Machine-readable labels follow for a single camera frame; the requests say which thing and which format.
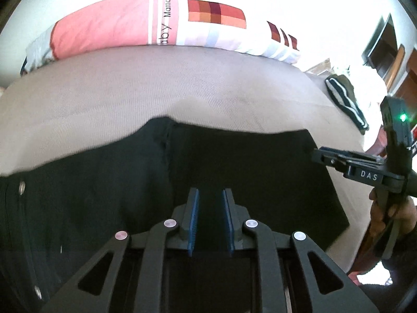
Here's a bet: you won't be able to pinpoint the black white striped garment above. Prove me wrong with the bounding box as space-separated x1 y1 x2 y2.
324 74 369 135

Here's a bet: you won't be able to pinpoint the brown wooden cabinet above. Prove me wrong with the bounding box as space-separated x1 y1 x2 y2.
388 48 416 139

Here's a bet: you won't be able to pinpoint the beige woven bed sheet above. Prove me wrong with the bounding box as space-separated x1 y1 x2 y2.
0 44 375 274

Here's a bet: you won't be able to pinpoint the black camera box green light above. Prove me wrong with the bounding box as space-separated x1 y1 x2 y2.
380 95 412 175

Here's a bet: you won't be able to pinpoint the person's right hand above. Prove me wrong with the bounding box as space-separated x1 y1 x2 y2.
369 189 416 237

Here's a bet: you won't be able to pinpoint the black pants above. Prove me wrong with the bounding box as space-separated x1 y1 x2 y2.
1 117 349 312

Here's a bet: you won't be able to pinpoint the pink white checkered pillow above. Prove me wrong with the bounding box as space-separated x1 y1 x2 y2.
21 0 299 75

